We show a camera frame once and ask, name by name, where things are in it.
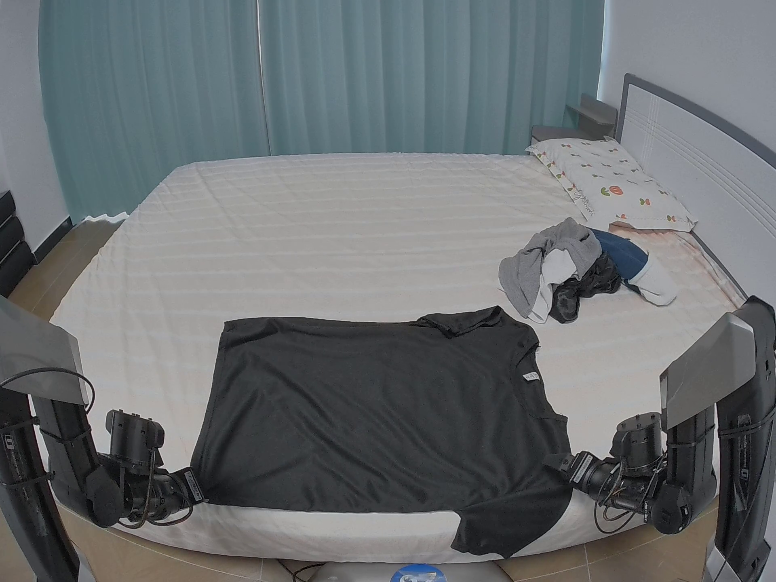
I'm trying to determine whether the black chest of drawers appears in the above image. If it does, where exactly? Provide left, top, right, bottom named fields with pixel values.
left=0, top=190, right=34, bottom=298

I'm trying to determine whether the black cable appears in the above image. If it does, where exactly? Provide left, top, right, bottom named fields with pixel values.
left=276, top=558, right=328, bottom=582
left=0, top=369, right=96, bottom=413

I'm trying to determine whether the white printed pillow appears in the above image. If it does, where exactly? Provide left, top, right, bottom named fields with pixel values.
left=524, top=137, right=698, bottom=233

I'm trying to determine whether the black T-shirt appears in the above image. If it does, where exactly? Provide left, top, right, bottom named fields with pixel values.
left=190, top=306, right=574, bottom=559

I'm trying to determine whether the blue-green curtain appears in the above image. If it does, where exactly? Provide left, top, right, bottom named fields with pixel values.
left=38, top=0, right=270, bottom=223
left=257, top=0, right=607, bottom=156

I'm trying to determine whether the pile of clothes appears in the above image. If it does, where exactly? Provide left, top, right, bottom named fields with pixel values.
left=498, top=217, right=679, bottom=326

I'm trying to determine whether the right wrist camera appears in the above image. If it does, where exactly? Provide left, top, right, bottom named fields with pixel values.
left=609, top=411, right=668, bottom=471

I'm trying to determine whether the grey bedside table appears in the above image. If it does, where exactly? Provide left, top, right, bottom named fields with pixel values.
left=530, top=93, right=619, bottom=142

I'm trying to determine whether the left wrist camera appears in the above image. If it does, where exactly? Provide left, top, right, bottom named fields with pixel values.
left=105, top=409, right=167, bottom=465

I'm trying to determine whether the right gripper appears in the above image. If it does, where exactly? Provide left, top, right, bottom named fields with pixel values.
left=542, top=451, right=625, bottom=498

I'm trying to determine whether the bed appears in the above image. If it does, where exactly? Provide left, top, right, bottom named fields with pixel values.
left=48, top=73, right=776, bottom=559

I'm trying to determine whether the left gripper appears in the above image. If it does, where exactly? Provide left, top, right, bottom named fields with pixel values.
left=152, top=468, right=210, bottom=517

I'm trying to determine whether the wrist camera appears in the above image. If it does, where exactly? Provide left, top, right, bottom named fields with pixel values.
left=609, top=411, right=668, bottom=471
left=105, top=409, right=167, bottom=465

